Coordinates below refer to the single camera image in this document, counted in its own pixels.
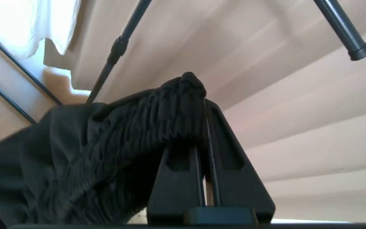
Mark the black clothes rack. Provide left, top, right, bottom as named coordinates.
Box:
left=0, top=0, right=366, bottom=125

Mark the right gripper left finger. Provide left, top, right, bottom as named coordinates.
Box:
left=147, top=139, right=207, bottom=224

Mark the white laundry basket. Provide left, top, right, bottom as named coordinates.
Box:
left=127, top=208, right=149, bottom=225

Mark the beige curtain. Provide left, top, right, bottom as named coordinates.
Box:
left=43, top=0, right=366, bottom=223

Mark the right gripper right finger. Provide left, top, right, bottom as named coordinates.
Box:
left=203, top=99, right=276, bottom=224

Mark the black garment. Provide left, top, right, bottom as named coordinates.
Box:
left=0, top=71, right=208, bottom=228

